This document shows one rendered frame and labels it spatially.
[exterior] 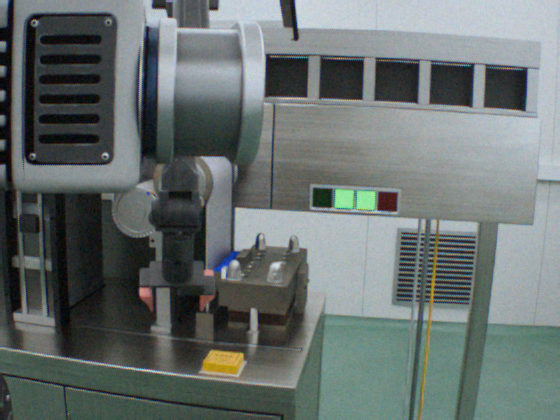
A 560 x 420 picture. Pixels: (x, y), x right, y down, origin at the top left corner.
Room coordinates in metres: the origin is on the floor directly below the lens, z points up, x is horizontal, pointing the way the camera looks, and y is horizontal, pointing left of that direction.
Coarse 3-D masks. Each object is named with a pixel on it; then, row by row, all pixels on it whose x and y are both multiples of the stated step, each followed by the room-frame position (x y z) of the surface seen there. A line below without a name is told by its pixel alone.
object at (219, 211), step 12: (228, 192) 1.67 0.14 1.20; (216, 204) 1.55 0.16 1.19; (228, 204) 1.67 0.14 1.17; (216, 216) 1.55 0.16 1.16; (228, 216) 1.68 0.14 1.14; (216, 228) 1.55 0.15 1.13; (228, 228) 1.68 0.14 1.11; (216, 240) 1.55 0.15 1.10; (228, 240) 1.68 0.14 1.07; (216, 252) 1.55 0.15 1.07; (228, 252) 1.68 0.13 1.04; (216, 264) 1.56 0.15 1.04
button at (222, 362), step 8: (216, 352) 1.25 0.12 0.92; (224, 352) 1.25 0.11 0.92; (208, 360) 1.21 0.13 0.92; (216, 360) 1.21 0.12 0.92; (224, 360) 1.21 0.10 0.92; (232, 360) 1.21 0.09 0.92; (240, 360) 1.23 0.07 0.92; (208, 368) 1.20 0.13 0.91; (216, 368) 1.19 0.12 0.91; (224, 368) 1.19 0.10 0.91; (232, 368) 1.19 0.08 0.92
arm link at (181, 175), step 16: (160, 0) 1.01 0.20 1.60; (176, 160) 1.03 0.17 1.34; (192, 160) 1.04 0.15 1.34; (176, 176) 1.03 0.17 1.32; (192, 176) 1.04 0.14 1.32; (160, 192) 1.03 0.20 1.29; (176, 192) 1.06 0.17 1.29; (192, 192) 1.04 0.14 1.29; (160, 208) 1.03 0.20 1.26; (176, 208) 1.04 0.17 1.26; (192, 208) 1.04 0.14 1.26; (160, 224) 1.05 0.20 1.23; (176, 224) 1.05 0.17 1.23; (192, 224) 1.06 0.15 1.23
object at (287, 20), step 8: (280, 0) 1.71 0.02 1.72; (288, 0) 1.71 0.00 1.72; (280, 8) 1.74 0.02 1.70; (288, 8) 1.74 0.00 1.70; (288, 16) 1.76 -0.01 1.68; (296, 16) 1.72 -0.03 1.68; (216, 24) 1.84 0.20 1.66; (224, 24) 1.84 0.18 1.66; (232, 24) 1.83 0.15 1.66; (264, 24) 1.82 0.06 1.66; (272, 24) 1.81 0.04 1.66; (280, 24) 1.81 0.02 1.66; (288, 24) 1.79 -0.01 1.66; (296, 24) 1.74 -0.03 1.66; (296, 32) 1.76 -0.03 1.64; (296, 40) 1.78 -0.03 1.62
